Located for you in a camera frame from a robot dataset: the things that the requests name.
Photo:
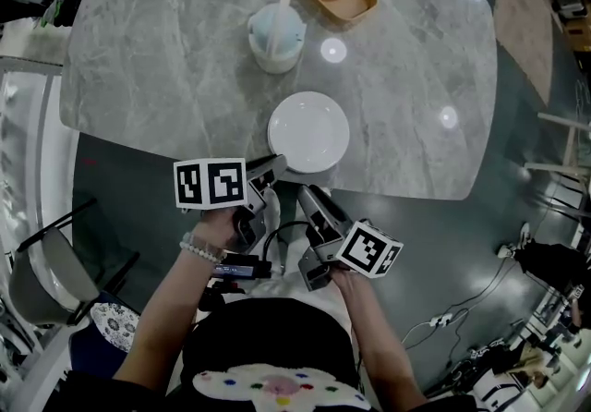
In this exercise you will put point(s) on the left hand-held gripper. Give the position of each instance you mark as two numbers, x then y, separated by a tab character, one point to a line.
212	184

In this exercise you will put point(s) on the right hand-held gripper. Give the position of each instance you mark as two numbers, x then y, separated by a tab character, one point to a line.
369	248

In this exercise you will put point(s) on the person's right forearm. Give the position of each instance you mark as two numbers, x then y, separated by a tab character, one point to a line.
378	345

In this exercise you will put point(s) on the person's left forearm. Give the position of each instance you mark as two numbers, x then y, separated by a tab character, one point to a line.
166	322

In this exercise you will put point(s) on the person's left hand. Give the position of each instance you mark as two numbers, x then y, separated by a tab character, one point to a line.
217	230

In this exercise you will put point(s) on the person's white shoe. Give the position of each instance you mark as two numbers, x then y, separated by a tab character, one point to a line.
325	192
272	211

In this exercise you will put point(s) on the black waist-mounted device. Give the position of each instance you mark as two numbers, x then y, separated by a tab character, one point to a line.
235	269

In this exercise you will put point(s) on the white pitcher blue lid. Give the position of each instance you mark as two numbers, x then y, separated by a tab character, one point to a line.
277	59

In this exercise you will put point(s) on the person's black patched top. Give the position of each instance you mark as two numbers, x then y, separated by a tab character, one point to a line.
263	331

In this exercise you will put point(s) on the white power strip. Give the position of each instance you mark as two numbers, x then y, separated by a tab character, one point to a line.
442	320

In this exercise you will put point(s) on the blue stool floral seat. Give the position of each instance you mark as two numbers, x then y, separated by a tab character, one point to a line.
113	324

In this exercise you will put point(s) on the grey black folding chair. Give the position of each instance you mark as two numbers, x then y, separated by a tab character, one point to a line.
51	271

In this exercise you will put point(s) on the white side table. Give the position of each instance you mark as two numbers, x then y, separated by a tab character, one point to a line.
554	120

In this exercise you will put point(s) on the green black bag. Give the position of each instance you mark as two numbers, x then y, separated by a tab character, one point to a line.
55	8

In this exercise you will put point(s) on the beige rug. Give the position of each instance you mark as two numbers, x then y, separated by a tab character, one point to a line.
522	22

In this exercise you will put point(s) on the cardboard box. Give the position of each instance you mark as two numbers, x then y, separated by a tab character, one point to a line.
577	33

